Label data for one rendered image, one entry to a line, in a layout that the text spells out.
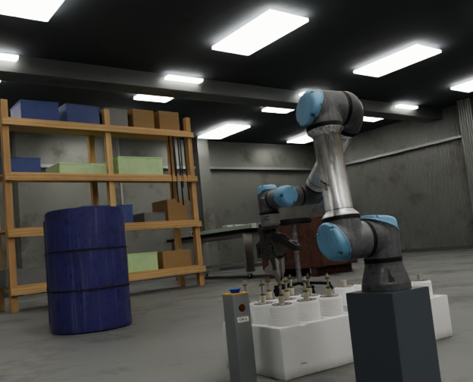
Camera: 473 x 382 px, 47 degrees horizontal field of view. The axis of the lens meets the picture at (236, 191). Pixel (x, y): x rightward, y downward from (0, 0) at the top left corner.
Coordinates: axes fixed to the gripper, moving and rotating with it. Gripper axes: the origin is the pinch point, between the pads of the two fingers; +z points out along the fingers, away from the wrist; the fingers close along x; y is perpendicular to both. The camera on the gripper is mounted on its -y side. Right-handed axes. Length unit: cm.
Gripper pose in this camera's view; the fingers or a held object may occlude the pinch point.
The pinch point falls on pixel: (280, 279)
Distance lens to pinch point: 205.6
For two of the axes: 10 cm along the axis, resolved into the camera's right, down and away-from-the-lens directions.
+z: 1.0, 9.9, -1.1
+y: -8.0, 1.4, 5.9
